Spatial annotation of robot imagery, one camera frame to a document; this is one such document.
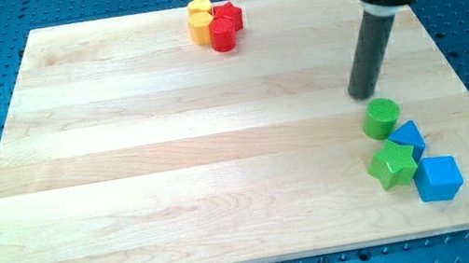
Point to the green cylinder block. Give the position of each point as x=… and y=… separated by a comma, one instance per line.
x=380, y=118

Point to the red star block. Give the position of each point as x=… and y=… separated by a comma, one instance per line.
x=230, y=11

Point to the green star block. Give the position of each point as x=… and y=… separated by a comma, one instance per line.
x=394, y=165

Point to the red cylinder block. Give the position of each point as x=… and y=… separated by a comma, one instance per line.
x=223, y=34

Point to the wooden board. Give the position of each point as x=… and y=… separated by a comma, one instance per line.
x=124, y=142

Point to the yellow hexagon block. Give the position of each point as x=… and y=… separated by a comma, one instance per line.
x=199, y=27

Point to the yellow rounded block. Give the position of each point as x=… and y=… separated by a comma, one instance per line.
x=196, y=6

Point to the blue triangle block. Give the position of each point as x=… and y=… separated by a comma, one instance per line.
x=410, y=134

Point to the black pusher rod tool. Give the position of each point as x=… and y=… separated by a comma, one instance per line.
x=372, y=42

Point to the blue cube block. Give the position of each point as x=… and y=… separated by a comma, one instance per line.
x=438, y=178

